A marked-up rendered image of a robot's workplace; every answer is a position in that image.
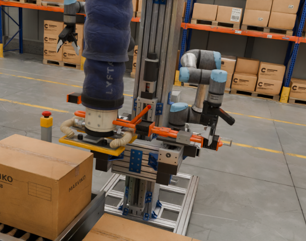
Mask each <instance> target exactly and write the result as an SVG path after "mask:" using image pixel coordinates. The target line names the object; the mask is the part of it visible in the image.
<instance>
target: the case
mask: <svg viewBox="0 0 306 241"><path fill-rule="evenodd" d="M92 170H93V153H90V152H87V151H83V150H79V149H75V148H71V147H66V146H63V145H59V144H55V143H51V142H46V141H42V140H38V139H34V138H30V137H26V136H22V135H18V134H14V135H12V136H10V137H7V138H5V139H3V140H1V141H0V223H2V224H5V225H8V226H11V227H14V228H17V229H20V230H23V231H26V232H29V233H32V234H35V235H38V236H41V237H44V238H47V239H50V240H53V241H54V240H55V239H56V238H57V237H58V236H59V235H60V234H61V233H62V232H63V231H64V230H65V229H66V227H67V226H68V225H69V224H70V223H71V222H72V221H73V220H74V219H75V218H76V217H77V216H78V215H79V214H80V213H81V212H82V211H83V210H84V209H85V208H86V207H87V205H89V204H90V203H91V186H92Z"/></svg>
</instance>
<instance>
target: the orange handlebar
mask: <svg viewBox="0 0 306 241"><path fill-rule="evenodd" d="M85 114H86V112H85V111H81V110H78V111H75V112H74V115H75V116H78V117H82V118H85ZM116 120H118V121H116ZM116 120H114V121H113V124H115V125H119V126H124V127H128V128H132V129H134V128H135V124H130V123H129V122H130V121H128V120H123V119H118V118H117V119H116ZM120 121H124V122H120ZM125 122H128V123H125ZM150 132H151V133H156V134H159V136H163V137H168V136H169V137H174V138H177V133H178V131H174V130H171V128H166V127H161V128H160V127H156V126H153V128H152V129H151V131H150ZM190 141H191V142H197V143H201V142H202V136H198V135H192V137H191V138H190ZM222 145H223V142H222V141H220V142H219V146H218V147H221V146H222Z"/></svg>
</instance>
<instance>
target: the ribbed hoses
mask: <svg viewBox="0 0 306 241"><path fill-rule="evenodd" d="M75 119H79V120H84V121H85V118H82V117H78V116H74V117H72V119H70V120H66V121H64V122H63V123H62V124H61V126H60V130H61V131H62V132H63V133H64V134H66V135H67V136H68V137H69V138H71V137H72V136H74V135H75V133H74V132H73V131H72V130H71V128H70V127H71V126H76V124H75ZM127 130H128V131H125V132H124V134H123V138H121V139H120V138H119V139H114V140H113V141H112V142H110V147H111V148H116V147H118V146H125V145H127V144H128V143H129V142H130V141H131V139H132V137H134V136H136V135H138V134H135V133H134V131H135V129H132V128H128V129H127Z"/></svg>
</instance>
